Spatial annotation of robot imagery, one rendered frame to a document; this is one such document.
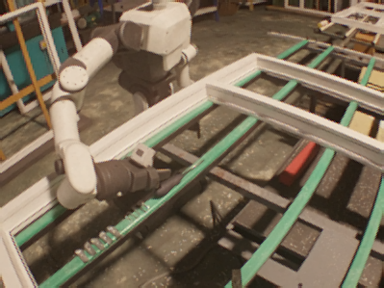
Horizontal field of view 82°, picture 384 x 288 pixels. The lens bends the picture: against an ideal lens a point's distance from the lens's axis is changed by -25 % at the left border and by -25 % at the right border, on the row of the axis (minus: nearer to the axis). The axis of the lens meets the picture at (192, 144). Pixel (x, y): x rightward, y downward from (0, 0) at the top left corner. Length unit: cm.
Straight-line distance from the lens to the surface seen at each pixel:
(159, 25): 96
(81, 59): 77
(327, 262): 71
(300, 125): 102
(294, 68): 142
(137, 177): 65
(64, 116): 66
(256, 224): 107
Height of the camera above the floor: 145
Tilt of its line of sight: 37 degrees down
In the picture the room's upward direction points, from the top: 8 degrees counter-clockwise
